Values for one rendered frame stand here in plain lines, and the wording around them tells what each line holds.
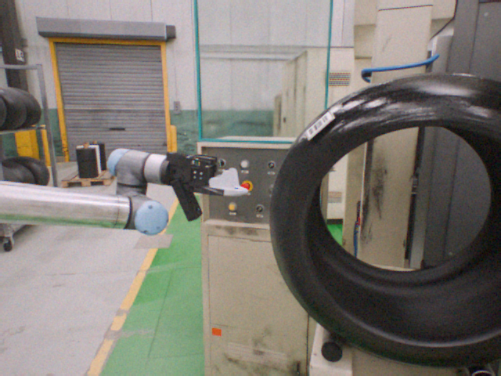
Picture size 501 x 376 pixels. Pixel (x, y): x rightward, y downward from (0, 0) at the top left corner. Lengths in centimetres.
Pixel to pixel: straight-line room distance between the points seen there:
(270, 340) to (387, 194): 97
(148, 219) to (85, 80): 962
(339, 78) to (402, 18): 315
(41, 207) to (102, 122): 949
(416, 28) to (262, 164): 76
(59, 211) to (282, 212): 43
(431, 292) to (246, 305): 90
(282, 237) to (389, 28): 63
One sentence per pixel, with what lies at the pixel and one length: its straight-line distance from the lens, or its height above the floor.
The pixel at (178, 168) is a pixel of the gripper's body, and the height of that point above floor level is 127.
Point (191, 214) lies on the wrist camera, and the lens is 86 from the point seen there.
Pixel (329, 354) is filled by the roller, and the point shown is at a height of 90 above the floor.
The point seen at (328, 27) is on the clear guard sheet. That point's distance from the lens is 143.
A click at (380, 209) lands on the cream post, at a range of 107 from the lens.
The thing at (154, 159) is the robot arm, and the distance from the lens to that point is 87.
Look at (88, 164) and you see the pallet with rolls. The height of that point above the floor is 42.
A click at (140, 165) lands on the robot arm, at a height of 127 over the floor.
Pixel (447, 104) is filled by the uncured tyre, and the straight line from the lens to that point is 65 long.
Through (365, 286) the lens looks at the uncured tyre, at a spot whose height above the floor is 94.
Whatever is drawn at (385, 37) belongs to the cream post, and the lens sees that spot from 105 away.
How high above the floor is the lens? 141
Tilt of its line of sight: 13 degrees down
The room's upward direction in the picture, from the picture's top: straight up
